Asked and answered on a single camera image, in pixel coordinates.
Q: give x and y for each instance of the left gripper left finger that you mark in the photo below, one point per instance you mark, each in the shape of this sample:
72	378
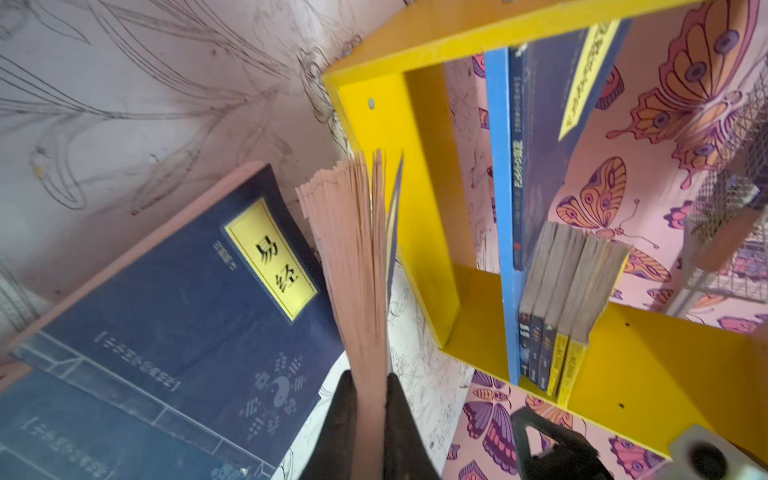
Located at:
333	452

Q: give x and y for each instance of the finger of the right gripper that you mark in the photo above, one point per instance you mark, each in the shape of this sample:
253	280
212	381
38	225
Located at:
570	457

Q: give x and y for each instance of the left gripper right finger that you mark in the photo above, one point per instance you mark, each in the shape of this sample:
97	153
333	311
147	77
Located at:
405	457

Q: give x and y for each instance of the dark portrait book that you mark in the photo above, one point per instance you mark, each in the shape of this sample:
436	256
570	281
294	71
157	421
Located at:
537	330
550	324

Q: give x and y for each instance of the yellow cartoon book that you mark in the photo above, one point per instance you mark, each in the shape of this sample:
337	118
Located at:
604	270
577	280

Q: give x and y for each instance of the navy book yellow label top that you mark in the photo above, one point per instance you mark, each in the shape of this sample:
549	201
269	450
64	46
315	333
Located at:
554	84

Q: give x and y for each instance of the yellow wooden bookshelf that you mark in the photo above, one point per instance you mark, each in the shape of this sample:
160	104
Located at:
644	376

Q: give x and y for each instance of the navy book bottom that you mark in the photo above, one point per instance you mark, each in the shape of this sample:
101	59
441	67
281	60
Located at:
51	430

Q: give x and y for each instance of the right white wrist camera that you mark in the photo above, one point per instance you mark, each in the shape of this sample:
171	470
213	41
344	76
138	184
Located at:
699	454

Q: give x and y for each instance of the clear wire basket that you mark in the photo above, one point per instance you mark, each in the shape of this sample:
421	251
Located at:
725	235

